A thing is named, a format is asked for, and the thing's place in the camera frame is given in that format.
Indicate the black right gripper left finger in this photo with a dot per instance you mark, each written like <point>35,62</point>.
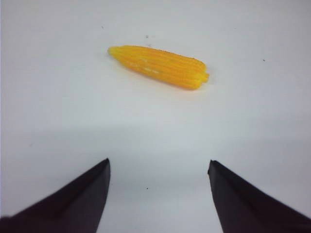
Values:
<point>75,208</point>

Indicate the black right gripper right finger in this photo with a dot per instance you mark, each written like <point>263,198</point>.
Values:
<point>243,208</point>

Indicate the yellow corn cob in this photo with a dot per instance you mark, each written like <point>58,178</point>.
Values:
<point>164,66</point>

